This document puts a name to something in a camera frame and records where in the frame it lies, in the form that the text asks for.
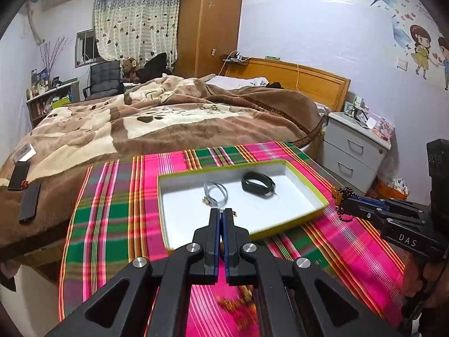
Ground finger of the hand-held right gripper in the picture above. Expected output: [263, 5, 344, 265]
[347, 197, 430, 219]
[341, 202, 441, 257]

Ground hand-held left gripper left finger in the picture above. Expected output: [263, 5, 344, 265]
[45, 209, 222, 337]

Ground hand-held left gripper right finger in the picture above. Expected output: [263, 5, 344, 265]
[223, 209, 404, 337]

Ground dark bead bracelet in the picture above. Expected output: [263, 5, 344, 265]
[331, 186, 355, 222]

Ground white tray yellow-green rim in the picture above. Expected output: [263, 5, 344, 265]
[157, 160, 330, 251]

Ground orange box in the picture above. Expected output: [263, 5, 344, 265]
[377, 179, 409, 201]

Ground grey nightstand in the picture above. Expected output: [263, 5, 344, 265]
[322, 111, 391, 193]

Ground black smart band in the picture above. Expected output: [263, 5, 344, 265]
[241, 171, 276, 199]

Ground small boxes on nightstand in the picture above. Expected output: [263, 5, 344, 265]
[344, 95, 393, 137]

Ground pink green plaid cloth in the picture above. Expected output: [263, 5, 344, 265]
[58, 141, 416, 337]

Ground brown cream blanket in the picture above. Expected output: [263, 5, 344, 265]
[0, 74, 325, 253]

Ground wooden bed headboard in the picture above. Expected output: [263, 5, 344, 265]
[224, 57, 351, 113]

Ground white pillow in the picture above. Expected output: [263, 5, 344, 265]
[205, 75, 267, 89]

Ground power strip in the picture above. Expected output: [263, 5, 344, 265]
[222, 52, 250, 65]

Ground black clothing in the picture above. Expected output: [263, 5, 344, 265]
[135, 53, 174, 82]

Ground brown teddy bear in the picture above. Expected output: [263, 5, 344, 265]
[121, 57, 139, 84]

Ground black smartphone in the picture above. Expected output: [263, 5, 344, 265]
[8, 161, 31, 192]
[18, 182, 42, 223]

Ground black office chair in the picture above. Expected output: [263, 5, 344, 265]
[83, 61, 125, 99]

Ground small white box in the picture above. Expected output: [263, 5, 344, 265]
[14, 143, 36, 164]

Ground wooden wardrobe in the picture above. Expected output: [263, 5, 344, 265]
[174, 0, 244, 79]

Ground white shelf unit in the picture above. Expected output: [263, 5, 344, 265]
[26, 79, 81, 129]

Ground patterned curtain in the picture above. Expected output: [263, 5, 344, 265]
[93, 0, 181, 69]

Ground window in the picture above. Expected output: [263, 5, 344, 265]
[75, 29, 102, 68]

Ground dried branches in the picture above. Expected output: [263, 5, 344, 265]
[39, 36, 69, 86]

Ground grey hair tie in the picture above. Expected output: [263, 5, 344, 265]
[201, 181, 230, 207]

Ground cartoon children wall sticker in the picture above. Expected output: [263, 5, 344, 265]
[389, 24, 449, 90]

